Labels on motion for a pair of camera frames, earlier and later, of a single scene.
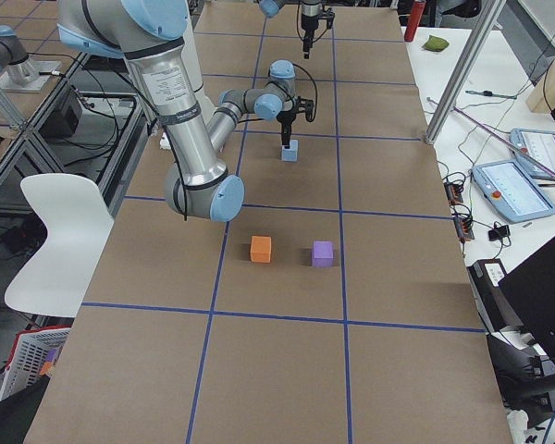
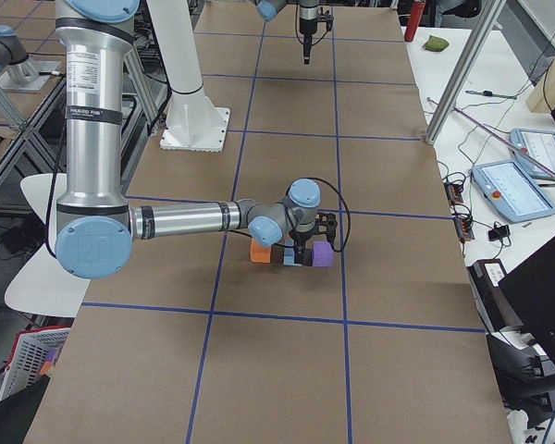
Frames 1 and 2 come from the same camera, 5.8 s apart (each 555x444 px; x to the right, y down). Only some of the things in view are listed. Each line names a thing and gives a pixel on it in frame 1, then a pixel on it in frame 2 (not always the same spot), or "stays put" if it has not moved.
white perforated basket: [28, 354] stays put
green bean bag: [436, 43] stays put
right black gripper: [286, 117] -> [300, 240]
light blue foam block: [290, 154] -> [289, 257]
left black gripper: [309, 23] stays put
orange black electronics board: [463, 225] stays put
